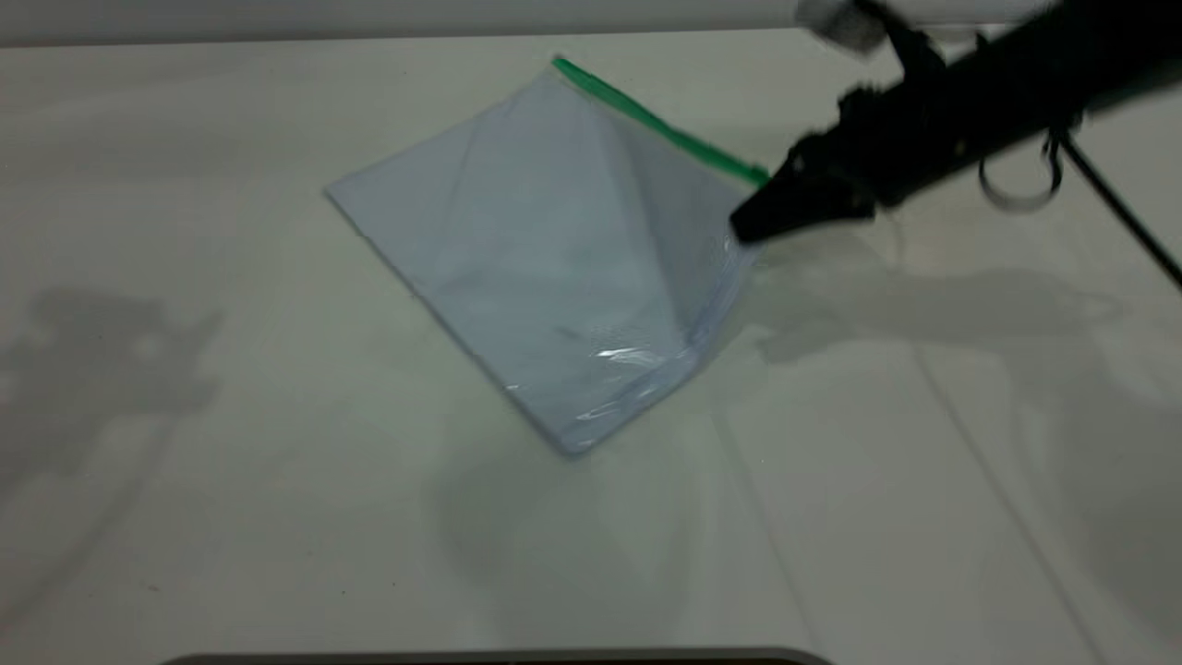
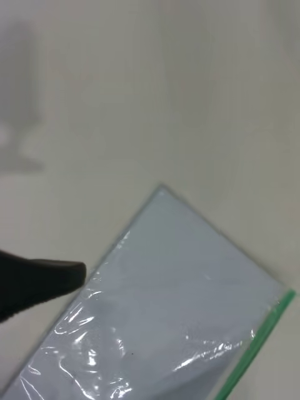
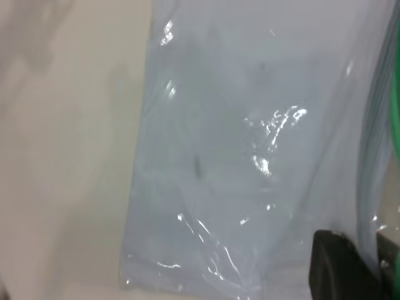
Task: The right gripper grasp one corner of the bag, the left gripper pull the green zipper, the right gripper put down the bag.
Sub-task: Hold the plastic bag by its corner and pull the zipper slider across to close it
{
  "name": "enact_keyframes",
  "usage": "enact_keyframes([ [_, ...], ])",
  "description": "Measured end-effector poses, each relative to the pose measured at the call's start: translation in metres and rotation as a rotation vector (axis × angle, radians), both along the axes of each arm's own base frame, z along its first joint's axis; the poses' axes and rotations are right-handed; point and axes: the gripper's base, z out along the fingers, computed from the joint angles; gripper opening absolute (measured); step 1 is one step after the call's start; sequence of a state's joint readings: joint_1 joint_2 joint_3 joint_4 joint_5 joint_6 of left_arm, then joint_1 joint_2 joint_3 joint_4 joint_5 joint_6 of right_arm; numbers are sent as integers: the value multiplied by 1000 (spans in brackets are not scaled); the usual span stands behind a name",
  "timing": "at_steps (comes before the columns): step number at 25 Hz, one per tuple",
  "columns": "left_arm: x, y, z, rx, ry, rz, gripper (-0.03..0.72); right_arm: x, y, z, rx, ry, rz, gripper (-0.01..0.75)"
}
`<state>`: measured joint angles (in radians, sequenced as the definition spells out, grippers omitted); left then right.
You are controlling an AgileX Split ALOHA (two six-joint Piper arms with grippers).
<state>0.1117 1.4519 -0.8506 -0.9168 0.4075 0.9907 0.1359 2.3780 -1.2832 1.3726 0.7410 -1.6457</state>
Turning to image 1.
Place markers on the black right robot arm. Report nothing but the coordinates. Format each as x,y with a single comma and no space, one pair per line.
1071,65

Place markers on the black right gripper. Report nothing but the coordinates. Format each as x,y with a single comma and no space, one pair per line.
910,120

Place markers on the clear zip bag green zipper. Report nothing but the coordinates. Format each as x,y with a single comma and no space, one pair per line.
563,249

